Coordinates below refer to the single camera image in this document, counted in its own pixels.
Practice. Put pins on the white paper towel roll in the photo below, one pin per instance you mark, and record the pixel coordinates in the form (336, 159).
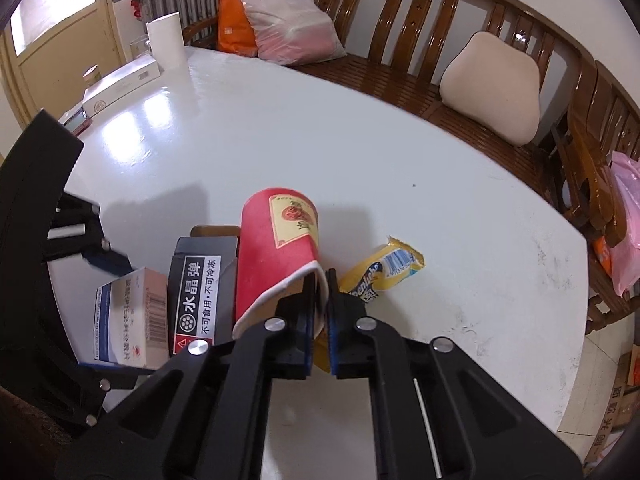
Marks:
(167, 40)

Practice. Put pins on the yellow balcony door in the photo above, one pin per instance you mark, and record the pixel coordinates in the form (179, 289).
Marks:
(60, 45)

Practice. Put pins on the wooden bench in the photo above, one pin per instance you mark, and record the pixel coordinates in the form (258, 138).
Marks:
(415, 15)

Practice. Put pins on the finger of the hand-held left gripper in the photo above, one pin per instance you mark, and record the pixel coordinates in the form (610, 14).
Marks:
(112, 264)
(115, 377)

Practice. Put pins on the printed cardboard box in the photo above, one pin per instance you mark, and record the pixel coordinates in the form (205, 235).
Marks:
(625, 400)

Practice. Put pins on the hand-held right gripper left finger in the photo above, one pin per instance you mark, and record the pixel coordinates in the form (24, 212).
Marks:
(300, 330)

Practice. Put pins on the long white box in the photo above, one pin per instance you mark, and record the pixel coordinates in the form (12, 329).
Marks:
(120, 85)

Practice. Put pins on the pink plastic bag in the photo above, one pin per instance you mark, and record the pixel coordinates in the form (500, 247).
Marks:
(627, 210)

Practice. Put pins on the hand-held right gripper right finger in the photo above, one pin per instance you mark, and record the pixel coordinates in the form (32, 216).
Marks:
(345, 345)

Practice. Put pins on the smartphone with pink case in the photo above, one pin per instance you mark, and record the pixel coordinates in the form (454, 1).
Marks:
(77, 121)

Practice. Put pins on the beige cushion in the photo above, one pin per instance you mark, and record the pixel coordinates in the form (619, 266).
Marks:
(490, 90)

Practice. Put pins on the black box with white label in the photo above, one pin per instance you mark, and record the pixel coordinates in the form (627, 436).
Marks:
(200, 280)

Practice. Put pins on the red paper cup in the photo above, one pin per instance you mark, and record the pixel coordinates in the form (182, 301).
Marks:
(270, 260)

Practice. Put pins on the wooden armchair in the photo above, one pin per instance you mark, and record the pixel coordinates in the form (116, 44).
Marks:
(595, 160)

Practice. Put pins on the blue white medicine box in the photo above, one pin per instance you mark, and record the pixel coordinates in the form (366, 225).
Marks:
(125, 320)

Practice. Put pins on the orange packet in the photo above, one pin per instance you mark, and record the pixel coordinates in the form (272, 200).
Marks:
(602, 255)

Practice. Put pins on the red cloth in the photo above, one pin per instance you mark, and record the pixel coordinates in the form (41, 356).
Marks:
(136, 7)

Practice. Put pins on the glass mug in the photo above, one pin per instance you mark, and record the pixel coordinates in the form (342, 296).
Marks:
(140, 47)

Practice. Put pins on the yellow snack wrapper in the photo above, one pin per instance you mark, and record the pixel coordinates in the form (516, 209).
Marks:
(385, 265)

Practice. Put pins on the orange bag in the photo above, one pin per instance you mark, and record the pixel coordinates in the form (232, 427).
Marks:
(232, 25)

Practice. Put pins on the large translucent white plastic bag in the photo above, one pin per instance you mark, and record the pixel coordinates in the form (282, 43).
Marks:
(290, 20)

